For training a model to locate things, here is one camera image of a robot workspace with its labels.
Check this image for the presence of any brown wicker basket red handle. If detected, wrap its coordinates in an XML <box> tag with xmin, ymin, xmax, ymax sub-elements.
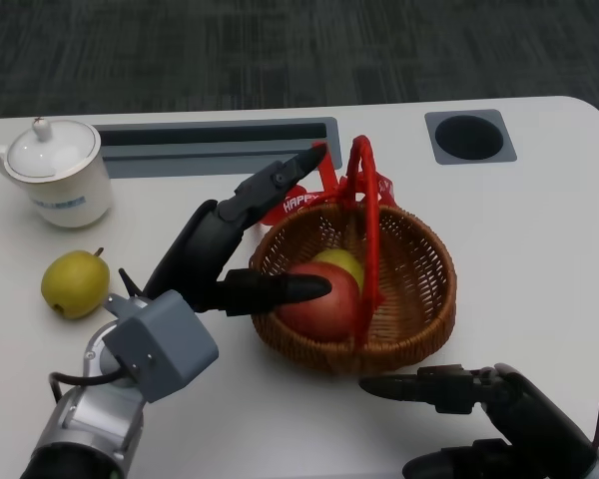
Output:
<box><xmin>249</xmin><ymin>134</ymin><xmax>458</xmax><ymax>376</ymax></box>

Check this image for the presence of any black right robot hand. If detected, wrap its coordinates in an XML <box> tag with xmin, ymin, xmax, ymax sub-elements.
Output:
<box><xmin>358</xmin><ymin>362</ymin><xmax>599</xmax><ymax>479</ymax></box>

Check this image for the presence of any white ceramic mug lid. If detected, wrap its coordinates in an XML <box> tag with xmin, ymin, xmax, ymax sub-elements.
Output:
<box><xmin>5</xmin><ymin>118</ymin><xmax>103</xmax><ymax>181</ymax></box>

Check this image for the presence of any white ceramic mug blue print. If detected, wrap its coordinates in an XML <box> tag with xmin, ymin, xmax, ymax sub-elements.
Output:
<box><xmin>0</xmin><ymin>118</ymin><xmax>114</xmax><ymax>230</ymax></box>

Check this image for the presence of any grey long table tray slot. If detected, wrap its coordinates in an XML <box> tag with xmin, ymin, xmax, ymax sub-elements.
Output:
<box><xmin>92</xmin><ymin>117</ymin><xmax>341</xmax><ymax>180</ymax></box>

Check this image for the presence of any round yellow-green pear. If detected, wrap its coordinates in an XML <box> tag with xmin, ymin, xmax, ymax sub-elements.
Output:
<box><xmin>311</xmin><ymin>247</ymin><xmax>365</xmax><ymax>291</ymax></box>

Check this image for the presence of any grey table cup holder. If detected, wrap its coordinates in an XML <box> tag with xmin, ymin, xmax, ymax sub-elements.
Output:
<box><xmin>423</xmin><ymin>108</ymin><xmax>518</xmax><ymax>166</ymax></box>

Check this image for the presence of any red printed ribbon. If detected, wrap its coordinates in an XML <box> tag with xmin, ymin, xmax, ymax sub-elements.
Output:
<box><xmin>259</xmin><ymin>142</ymin><xmax>396</xmax><ymax>227</ymax></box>

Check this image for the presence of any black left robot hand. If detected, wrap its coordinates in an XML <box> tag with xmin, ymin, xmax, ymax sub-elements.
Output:
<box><xmin>142</xmin><ymin>142</ymin><xmax>333</xmax><ymax>318</ymax></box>

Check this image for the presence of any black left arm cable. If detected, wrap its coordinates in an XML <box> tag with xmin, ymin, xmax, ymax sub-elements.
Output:
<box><xmin>48</xmin><ymin>366</ymin><xmax>131</xmax><ymax>403</ymax></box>

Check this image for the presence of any yellow-green pear with stem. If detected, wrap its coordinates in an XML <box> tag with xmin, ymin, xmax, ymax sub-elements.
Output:
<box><xmin>40</xmin><ymin>247</ymin><xmax>111</xmax><ymax>320</ymax></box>

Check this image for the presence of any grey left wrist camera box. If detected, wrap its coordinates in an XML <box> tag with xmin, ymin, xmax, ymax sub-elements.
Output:
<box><xmin>102</xmin><ymin>289</ymin><xmax>220</xmax><ymax>404</ymax></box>

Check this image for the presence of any red apple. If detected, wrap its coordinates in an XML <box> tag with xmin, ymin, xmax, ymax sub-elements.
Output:
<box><xmin>274</xmin><ymin>262</ymin><xmax>361</xmax><ymax>344</ymax></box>

